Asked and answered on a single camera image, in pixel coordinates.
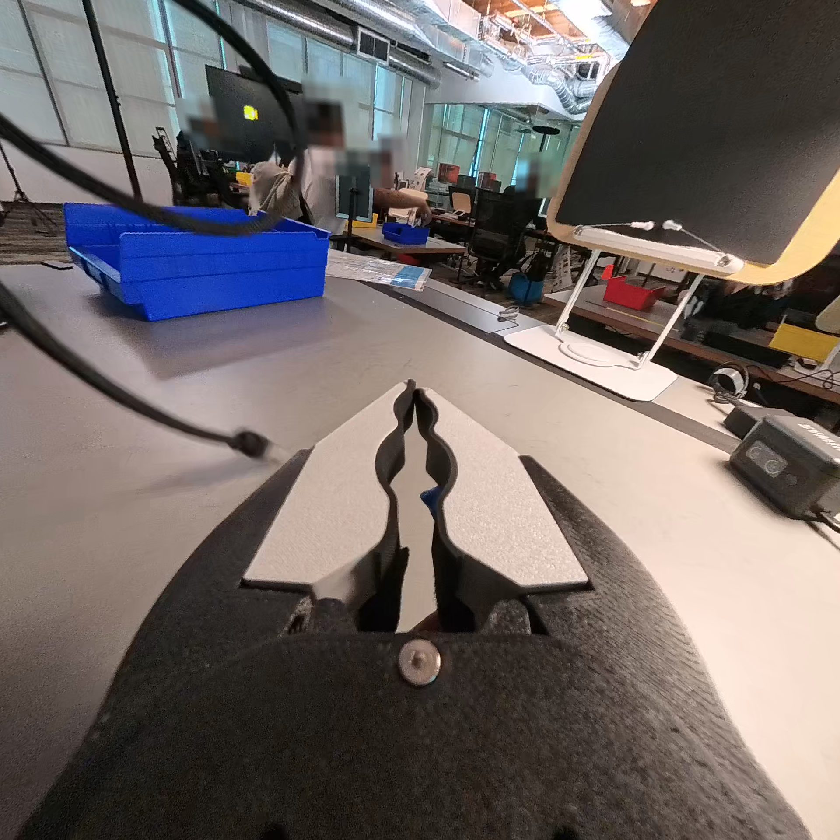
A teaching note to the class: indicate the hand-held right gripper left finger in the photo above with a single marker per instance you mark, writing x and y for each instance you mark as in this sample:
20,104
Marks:
321,518

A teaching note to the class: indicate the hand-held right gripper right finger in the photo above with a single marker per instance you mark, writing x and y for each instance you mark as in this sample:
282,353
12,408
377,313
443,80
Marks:
512,525

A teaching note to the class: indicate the blue plastic bin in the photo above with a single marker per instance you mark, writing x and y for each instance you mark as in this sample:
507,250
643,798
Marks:
216,275

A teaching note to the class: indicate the small clear plastic item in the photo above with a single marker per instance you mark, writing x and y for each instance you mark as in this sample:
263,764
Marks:
508,315

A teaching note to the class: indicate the blue waste container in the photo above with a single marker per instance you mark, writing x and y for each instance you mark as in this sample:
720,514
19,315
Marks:
525,289

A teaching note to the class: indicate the printed paper sheet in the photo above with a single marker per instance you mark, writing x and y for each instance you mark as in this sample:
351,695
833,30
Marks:
374,269

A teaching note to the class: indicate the red plastic bin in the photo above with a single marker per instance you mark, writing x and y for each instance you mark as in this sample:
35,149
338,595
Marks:
633,295

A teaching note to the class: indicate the grey black round device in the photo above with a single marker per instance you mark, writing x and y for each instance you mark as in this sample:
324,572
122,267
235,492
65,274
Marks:
728,380

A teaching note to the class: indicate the black power adapter brick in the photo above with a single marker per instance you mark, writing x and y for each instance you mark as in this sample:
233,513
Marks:
754,420

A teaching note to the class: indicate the wooden workbench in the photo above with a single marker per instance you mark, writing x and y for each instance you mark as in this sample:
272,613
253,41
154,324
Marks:
722,341

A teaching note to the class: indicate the dark grey power bank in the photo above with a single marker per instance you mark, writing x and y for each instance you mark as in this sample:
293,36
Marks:
787,459

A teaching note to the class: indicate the wooden office table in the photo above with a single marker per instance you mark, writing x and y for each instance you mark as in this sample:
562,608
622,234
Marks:
426,248

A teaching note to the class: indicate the small blue bin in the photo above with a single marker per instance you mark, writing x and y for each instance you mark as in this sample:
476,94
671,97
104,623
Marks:
403,233

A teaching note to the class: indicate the black mesh office chair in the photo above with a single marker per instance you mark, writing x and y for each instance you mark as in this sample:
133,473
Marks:
499,223

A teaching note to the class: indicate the grey screen on tripod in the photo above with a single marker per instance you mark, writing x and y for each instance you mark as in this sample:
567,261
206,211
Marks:
354,197

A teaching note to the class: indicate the beige hanging jacket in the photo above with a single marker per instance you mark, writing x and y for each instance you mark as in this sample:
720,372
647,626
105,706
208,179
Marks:
272,190

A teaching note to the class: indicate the small yellow bin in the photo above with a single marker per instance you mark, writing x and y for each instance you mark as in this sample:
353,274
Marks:
800,341

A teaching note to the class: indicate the large black monitor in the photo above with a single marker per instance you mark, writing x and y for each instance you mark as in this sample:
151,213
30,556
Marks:
229,124

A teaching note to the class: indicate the black disc floor stand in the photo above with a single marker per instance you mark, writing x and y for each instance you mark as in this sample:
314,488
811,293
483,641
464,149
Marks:
115,111

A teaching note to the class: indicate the silver ventilation duct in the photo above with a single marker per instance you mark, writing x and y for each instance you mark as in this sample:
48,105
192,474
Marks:
328,33

